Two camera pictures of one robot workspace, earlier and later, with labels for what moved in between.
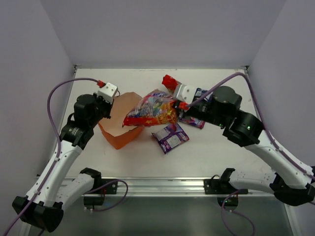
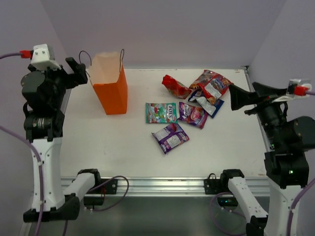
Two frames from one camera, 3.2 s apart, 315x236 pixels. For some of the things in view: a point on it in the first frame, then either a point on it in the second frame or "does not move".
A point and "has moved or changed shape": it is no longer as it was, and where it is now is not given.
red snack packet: x=158 y=107 to x=214 y=86
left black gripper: x=105 y=108 to x=68 y=78
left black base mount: x=102 y=186 does not move
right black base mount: x=227 y=194 does not move
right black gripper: x=184 y=112 to x=241 y=98
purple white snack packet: x=170 y=136 does not move
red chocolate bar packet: x=172 y=84 has moved or changed shape
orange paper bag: x=118 y=136 to x=108 y=77
